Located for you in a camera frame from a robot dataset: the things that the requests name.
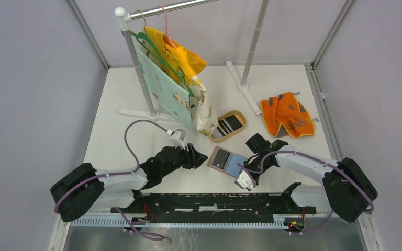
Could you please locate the green clothes hanger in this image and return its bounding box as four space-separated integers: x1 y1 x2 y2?
129 31 195 97

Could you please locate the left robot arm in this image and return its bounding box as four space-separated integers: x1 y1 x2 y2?
50 143 208 222

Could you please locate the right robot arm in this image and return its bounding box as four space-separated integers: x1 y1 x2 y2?
235 133 378 222

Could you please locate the black credit card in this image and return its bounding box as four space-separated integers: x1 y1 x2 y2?
219 115 243 134

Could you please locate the pink clothes hanger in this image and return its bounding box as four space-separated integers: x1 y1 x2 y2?
158 5 176 48

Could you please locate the yellow oval tray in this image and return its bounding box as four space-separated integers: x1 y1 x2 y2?
209 110 247 143

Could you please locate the dark green VIP credit card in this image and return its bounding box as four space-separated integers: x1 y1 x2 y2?
211 148 230 170

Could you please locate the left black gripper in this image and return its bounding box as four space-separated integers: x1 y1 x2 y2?
161 142 208 177

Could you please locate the light green printed garment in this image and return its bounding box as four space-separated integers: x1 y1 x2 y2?
135 47 193 130

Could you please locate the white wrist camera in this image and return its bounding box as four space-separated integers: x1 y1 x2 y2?
235 170 257 191
167 129 186 149

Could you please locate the white metal clothes rack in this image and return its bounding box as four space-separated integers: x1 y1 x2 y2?
114 1 269 122

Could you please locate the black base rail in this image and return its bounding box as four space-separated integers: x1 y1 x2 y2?
121 192 317 223

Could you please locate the white perforated cable tray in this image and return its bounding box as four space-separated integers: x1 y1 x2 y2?
70 215 288 230

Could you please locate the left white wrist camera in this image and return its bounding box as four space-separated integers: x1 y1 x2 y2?
167 129 186 149

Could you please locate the cream printed garment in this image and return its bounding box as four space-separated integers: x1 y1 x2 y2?
189 75 219 136

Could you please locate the yellow garment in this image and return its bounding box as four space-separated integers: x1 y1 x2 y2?
145 26 207 86

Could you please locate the orange patterned cloth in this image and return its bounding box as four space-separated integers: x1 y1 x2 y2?
260 92 316 139

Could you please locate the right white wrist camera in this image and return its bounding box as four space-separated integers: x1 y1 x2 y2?
235 170 257 191

